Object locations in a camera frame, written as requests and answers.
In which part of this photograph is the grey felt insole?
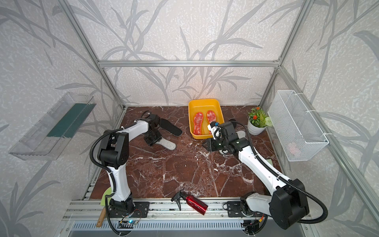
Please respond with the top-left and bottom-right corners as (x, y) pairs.
(156, 138), (176, 151)
(236, 130), (246, 139)

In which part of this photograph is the clear plastic wall shelf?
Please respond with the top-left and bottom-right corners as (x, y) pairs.
(9, 92), (96, 161)

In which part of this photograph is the wooden handle tool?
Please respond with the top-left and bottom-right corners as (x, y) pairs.
(96, 207), (106, 228)

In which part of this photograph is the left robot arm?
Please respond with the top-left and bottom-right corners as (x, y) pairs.
(89, 114), (161, 212)

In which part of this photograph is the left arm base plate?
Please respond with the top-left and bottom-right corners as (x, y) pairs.
(109, 201), (150, 218)

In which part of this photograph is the red patterned insole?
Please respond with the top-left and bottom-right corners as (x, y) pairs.
(206, 110), (217, 124)
(193, 112), (203, 135)

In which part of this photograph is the black insole left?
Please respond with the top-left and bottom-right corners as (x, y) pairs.
(159, 118), (183, 136)

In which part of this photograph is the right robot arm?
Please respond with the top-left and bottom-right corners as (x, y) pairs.
(202, 120), (329, 230)

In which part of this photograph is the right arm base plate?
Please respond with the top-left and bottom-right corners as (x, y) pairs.
(223, 201), (264, 219)

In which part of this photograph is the yellow plastic storage box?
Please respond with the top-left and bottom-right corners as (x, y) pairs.
(188, 99), (225, 140)

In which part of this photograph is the red spray bottle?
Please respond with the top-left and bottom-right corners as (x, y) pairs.
(171, 189), (208, 215)

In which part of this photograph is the white wire mesh basket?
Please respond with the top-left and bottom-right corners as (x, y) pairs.
(268, 90), (329, 162)

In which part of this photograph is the green insole piece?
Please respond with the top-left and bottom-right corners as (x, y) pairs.
(100, 187), (113, 206)

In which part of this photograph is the potted plant white pot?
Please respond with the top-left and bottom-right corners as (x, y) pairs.
(247, 107), (273, 135)

